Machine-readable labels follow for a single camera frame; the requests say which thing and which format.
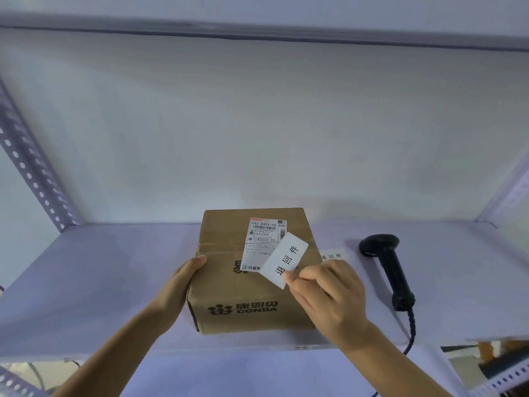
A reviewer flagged person's left hand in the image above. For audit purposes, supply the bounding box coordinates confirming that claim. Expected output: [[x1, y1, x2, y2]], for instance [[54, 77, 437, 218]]
[[154, 255, 207, 336]]

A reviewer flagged person's right hand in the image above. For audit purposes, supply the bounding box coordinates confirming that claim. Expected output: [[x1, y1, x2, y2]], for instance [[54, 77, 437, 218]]
[[283, 260, 373, 353]]

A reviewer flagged brown cardboard box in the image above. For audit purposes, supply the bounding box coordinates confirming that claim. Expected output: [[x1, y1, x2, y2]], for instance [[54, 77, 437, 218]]
[[186, 208, 324, 336]]

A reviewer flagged person's left forearm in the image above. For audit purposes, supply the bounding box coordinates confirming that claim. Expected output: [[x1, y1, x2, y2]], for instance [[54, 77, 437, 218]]
[[53, 304, 167, 397]]

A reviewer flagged person's right forearm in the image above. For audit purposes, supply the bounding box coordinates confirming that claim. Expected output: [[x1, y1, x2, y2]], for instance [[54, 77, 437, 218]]
[[344, 323, 452, 397]]

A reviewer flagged white shipping label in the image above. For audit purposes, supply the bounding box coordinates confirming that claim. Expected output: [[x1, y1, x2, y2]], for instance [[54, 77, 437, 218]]
[[240, 218, 288, 273]]

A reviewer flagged black barcode scanner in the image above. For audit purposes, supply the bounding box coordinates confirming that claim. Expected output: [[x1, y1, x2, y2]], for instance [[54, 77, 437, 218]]
[[359, 234, 416, 313]]

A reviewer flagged brown wooden furniture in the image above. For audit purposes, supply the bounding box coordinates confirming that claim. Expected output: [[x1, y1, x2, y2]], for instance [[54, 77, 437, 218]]
[[475, 340, 529, 364]]

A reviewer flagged black scanner cable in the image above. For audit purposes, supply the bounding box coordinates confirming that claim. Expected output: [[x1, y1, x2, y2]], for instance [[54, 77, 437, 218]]
[[370, 308, 417, 397]]

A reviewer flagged white perforated shelf post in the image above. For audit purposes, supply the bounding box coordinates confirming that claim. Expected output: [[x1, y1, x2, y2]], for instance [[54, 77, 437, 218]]
[[0, 80, 82, 233]]

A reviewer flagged white perforated shelf rail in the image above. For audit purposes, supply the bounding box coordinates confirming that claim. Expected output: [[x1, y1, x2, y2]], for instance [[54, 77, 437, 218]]
[[470, 360, 529, 397], [0, 365, 47, 397]]

